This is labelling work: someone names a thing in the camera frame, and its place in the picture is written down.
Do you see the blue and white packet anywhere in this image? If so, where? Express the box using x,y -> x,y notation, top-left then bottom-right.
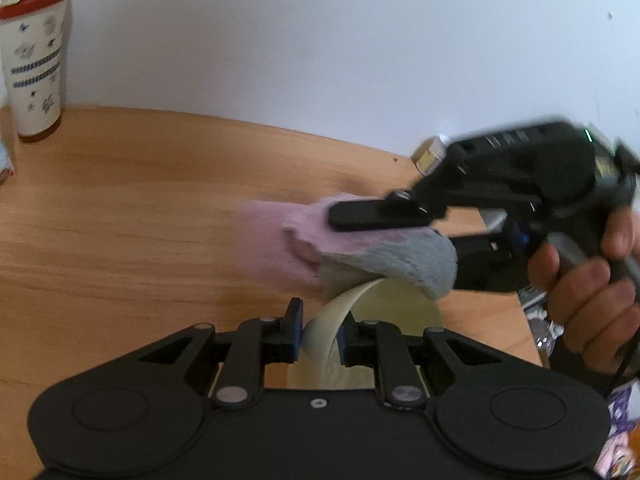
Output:
0,140 -> 15,187

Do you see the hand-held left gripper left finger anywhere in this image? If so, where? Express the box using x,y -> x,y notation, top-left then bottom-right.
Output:
137,298 -> 304,408

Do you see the red lid patterned tumbler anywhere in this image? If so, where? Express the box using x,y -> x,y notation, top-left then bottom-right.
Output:
0,0 -> 74,143

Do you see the pale yellow bowl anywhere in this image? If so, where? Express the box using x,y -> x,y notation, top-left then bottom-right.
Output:
287,277 -> 444,392

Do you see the purple patterned cloth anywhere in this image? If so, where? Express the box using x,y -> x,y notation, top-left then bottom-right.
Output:
597,382 -> 640,480

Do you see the black cable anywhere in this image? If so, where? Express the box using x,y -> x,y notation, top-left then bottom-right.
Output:
602,330 -> 640,401

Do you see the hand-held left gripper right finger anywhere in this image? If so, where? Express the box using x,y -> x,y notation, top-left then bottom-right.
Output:
337,319 -> 503,408

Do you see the clear plastic bottle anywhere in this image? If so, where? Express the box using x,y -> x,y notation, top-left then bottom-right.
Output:
530,317 -> 565,361

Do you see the pink and grey cloth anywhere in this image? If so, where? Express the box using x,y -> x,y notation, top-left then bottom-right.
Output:
234,191 -> 459,302

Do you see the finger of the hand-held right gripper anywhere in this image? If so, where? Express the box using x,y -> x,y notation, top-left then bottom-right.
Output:
327,187 -> 443,233

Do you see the white pill bottle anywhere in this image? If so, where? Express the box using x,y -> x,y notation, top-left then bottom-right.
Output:
412,135 -> 451,177

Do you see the person's right hand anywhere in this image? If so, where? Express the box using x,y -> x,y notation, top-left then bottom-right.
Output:
527,206 -> 640,377

